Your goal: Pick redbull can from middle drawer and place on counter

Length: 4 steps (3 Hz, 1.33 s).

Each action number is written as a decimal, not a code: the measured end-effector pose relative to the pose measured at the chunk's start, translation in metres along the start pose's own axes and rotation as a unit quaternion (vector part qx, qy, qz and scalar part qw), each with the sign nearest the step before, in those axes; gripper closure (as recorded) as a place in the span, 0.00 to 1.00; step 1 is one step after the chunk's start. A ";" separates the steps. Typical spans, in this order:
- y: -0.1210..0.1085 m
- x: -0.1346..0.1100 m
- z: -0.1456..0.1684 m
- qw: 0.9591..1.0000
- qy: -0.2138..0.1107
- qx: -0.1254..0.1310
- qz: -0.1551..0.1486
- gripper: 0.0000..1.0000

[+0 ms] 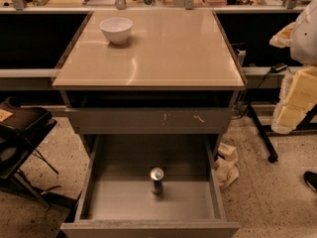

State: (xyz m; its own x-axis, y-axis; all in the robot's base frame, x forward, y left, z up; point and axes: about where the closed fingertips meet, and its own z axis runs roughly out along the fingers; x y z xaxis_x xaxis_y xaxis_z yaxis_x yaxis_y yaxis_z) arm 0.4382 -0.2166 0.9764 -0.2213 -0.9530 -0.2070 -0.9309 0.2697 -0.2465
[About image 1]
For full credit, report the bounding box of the white ceramic bowl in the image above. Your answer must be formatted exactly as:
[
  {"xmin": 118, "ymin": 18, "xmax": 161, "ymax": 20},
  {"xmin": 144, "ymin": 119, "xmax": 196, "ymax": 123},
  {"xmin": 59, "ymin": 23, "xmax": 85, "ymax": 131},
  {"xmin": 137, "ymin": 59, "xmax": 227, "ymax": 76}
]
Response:
[{"xmin": 99, "ymin": 17, "xmax": 133, "ymax": 44}]

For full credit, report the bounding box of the redbull can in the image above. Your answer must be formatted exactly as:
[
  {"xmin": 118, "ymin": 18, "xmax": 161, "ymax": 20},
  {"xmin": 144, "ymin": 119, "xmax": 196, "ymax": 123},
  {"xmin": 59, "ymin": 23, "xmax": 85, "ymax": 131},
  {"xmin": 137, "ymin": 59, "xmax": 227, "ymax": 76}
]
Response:
[{"xmin": 150, "ymin": 168, "xmax": 164, "ymax": 194}]

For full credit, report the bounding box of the white power strip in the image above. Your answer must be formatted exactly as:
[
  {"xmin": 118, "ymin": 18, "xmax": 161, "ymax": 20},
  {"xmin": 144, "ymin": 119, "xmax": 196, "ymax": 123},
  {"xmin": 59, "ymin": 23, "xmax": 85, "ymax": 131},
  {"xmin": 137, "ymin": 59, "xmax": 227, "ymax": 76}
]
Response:
[{"xmin": 236, "ymin": 49, "xmax": 247, "ymax": 65}]

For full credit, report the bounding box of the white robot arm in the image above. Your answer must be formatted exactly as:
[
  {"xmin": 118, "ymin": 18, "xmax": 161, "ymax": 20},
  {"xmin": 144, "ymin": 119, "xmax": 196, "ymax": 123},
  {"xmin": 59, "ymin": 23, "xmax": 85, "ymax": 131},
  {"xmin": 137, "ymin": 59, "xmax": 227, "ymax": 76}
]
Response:
[{"xmin": 269, "ymin": 0, "xmax": 317, "ymax": 134}]

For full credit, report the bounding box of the beige counter cabinet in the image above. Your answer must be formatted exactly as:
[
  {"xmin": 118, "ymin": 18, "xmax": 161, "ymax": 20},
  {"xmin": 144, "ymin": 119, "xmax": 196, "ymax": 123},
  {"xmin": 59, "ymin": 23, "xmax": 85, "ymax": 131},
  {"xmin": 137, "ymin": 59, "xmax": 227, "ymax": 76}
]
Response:
[{"xmin": 52, "ymin": 8, "xmax": 248, "ymax": 157}]

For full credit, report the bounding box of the grey open middle drawer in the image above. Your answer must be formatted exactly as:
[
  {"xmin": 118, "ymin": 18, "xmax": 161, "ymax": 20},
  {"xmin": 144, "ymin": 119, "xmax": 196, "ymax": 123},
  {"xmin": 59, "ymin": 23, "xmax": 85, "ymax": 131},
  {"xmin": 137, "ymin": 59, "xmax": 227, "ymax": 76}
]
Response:
[{"xmin": 61, "ymin": 135, "xmax": 240, "ymax": 238}]

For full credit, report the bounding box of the crumpled white cloth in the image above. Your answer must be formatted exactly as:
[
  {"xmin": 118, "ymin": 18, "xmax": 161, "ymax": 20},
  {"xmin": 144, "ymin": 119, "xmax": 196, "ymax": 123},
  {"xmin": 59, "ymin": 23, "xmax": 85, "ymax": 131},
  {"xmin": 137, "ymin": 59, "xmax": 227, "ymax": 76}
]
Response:
[{"xmin": 215, "ymin": 143, "xmax": 239, "ymax": 189}]

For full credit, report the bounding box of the black power adapter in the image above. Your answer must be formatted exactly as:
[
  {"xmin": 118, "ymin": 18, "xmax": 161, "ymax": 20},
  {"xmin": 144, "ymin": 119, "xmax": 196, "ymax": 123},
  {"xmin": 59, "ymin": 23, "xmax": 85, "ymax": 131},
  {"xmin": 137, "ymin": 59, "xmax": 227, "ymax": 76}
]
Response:
[{"xmin": 269, "ymin": 62, "xmax": 287, "ymax": 73}]

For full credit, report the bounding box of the black shoe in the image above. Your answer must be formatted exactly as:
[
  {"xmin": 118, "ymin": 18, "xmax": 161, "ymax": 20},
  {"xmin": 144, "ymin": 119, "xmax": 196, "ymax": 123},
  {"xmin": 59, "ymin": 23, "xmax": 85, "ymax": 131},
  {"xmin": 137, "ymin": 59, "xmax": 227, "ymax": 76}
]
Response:
[{"xmin": 303, "ymin": 172, "xmax": 317, "ymax": 191}]

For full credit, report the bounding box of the black folding chair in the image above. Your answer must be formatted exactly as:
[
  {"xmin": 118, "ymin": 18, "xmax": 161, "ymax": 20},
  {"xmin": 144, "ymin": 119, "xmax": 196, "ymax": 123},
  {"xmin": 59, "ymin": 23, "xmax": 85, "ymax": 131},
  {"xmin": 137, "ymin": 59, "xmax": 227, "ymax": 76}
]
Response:
[{"xmin": 0, "ymin": 97, "xmax": 57, "ymax": 207}]

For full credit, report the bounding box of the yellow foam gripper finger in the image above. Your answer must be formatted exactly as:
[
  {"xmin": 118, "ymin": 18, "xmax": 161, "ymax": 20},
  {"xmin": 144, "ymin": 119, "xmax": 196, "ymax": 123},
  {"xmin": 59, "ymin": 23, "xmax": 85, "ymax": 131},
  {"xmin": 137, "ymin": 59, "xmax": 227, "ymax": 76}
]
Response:
[
  {"xmin": 270, "ymin": 66, "xmax": 317, "ymax": 134},
  {"xmin": 269, "ymin": 22, "xmax": 294, "ymax": 49}
]

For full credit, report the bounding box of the grey top drawer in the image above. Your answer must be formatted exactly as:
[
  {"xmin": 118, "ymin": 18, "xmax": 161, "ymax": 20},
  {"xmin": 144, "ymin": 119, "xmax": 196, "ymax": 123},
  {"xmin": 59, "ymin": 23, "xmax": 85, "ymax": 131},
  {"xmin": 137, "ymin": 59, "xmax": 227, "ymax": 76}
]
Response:
[{"xmin": 65, "ymin": 108, "xmax": 233, "ymax": 134}]

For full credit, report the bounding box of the black table leg stand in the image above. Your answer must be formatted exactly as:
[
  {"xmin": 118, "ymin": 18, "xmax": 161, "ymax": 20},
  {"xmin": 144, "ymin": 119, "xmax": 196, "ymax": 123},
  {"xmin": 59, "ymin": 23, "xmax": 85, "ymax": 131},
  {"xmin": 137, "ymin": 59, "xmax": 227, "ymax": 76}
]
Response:
[{"xmin": 247, "ymin": 104, "xmax": 278, "ymax": 163}]

